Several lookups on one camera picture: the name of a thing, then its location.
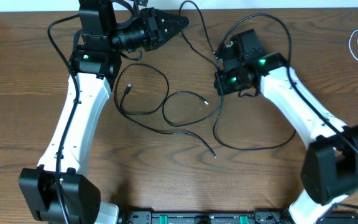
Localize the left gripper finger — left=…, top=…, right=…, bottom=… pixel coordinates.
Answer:
left=157, top=9, right=189, bottom=28
left=158, top=26, right=185, bottom=45

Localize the thin black USB cable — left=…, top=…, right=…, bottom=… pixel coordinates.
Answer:
left=162, top=90, right=297, bottom=152

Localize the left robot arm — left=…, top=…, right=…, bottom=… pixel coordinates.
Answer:
left=19, top=0, right=189, bottom=223

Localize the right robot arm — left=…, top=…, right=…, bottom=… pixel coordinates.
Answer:
left=214, top=29, right=358, bottom=223

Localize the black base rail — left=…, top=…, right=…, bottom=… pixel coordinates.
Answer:
left=116, top=210, right=358, bottom=224

